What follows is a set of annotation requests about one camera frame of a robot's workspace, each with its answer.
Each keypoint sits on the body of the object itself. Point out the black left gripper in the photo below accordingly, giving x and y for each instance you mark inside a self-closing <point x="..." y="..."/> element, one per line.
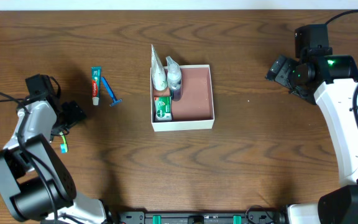
<point x="66" y="123"/>

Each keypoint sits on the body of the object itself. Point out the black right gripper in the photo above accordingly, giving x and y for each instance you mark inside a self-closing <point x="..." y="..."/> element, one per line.
<point x="282" y="74"/>

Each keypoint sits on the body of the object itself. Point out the Colgate toothpaste tube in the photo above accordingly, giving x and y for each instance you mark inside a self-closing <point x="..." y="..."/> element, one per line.
<point x="96" y="76"/>

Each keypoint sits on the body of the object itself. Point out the green white toothbrush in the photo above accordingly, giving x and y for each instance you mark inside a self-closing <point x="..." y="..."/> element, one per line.
<point x="64" y="145"/>

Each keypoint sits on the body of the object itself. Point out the blue disposable razor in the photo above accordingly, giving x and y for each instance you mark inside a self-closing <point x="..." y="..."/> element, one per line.
<point x="115" y="100"/>

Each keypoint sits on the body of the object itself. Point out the white speckled cream tube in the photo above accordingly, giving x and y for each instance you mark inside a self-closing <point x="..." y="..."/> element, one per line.
<point x="159" y="78"/>

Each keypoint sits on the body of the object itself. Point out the green Dettol soap bar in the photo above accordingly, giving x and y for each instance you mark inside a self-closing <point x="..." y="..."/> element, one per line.
<point x="163" y="108"/>

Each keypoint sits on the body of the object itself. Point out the clear pump bottle purple liquid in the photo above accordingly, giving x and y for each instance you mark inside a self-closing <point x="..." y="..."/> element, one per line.
<point x="174" y="79"/>

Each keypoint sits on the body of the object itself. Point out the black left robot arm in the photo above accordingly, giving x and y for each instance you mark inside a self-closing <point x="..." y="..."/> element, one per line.
<point x="34" y="182"/>

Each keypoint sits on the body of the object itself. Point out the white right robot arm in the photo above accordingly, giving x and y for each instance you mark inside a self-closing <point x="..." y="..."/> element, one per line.
<point x="331" y="82"/>

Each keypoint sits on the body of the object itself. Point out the white cardboard box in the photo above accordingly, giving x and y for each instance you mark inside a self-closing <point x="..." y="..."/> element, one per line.
<point x="195" y="110"/>

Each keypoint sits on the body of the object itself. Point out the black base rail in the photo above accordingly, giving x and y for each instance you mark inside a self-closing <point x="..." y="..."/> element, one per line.
<point x="257" y="216"/>

